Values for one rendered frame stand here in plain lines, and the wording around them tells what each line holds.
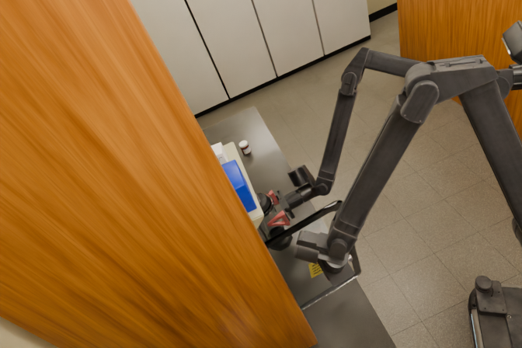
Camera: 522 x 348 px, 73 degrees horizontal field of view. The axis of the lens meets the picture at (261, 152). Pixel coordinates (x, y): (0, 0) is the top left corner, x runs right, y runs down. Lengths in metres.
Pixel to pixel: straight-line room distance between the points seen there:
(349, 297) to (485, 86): 0.87
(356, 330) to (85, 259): 0.86
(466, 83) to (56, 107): 0.60
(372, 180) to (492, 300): 1.41
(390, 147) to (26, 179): 0.60
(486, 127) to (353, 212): 0.29
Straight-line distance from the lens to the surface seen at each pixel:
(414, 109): 0.63
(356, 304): 1.31
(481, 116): 0.69
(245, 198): 0.81
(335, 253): 0.83
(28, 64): 0.52
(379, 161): 0.71
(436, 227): 2.58
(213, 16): 3.83
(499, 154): 0.72
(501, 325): 2.07
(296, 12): 4.08
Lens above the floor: 2.13
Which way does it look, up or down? 39 degrees down
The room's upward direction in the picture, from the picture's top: 23 degrees counter-clockwise
